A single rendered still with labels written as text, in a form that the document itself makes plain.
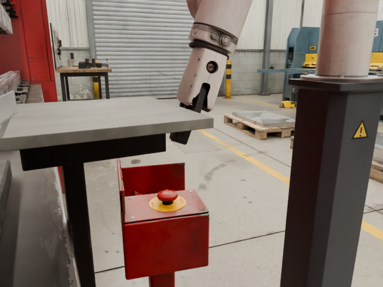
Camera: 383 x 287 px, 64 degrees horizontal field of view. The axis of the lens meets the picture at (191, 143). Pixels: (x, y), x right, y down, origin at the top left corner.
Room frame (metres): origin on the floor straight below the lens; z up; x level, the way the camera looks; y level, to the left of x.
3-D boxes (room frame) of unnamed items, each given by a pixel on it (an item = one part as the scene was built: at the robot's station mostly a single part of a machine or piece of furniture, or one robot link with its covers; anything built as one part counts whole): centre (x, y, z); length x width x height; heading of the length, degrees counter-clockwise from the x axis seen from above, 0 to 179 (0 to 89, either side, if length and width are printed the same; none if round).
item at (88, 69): (5.25, 1.81, 0.75); 1.80 x 0.75 x 1.50; 20
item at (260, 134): (4.61, -1.11, 0.07); 1.20 x 0.80 x 0.14; 18
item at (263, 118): (4.62, -1.11, 0.17); 0.99 x 0.63 x 0.05; 18
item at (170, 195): (0.54, 0.05, 0.79); 0.04 x 0.04 x 0.04
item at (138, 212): (0.59, 0.07, 0.75); 0.20 x 0.16 x 0.18; 15
